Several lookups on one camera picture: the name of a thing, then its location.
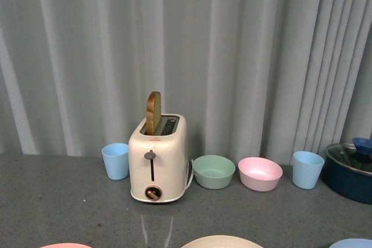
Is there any pink plate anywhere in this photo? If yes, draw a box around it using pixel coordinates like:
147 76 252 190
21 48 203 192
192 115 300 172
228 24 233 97
41 243 91 248

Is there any light blue plate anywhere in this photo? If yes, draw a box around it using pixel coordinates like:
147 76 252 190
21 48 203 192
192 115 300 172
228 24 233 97
330 238 372 248

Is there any brown bread slice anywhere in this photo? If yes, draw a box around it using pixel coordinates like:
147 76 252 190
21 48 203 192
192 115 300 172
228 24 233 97
146 91 161 135

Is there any cream white toaster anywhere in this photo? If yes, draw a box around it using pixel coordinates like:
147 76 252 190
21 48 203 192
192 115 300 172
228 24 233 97
128 114 189 203

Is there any green bowl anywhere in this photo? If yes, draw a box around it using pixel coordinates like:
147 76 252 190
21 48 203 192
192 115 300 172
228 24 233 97
192 155 235 190

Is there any light blue cup left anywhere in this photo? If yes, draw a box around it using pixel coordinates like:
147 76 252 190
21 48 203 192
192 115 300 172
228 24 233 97
102 143 129 180

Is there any light blue cup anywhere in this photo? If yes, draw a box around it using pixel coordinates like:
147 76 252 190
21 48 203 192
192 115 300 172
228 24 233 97
292 151 325 189
102 143 129 180

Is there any grey curtain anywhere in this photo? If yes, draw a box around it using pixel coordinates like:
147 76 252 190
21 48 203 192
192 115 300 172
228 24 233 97
1 0 371 164

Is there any pink bowl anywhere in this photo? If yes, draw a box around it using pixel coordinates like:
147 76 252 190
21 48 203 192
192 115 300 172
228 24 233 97
238 157 283 192

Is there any light blue cup right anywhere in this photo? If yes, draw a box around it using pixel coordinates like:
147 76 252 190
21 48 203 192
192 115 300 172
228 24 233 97
292 151 325 189

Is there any beige plate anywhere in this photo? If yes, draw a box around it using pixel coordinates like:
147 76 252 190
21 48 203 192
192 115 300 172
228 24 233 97
182 235 262 248

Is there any dark blue saucepan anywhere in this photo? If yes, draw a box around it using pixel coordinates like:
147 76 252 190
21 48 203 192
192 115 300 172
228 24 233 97
322 154 371 204

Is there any glass lid blue knob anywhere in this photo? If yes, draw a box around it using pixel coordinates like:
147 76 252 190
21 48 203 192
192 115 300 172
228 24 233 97
325 143 371 176

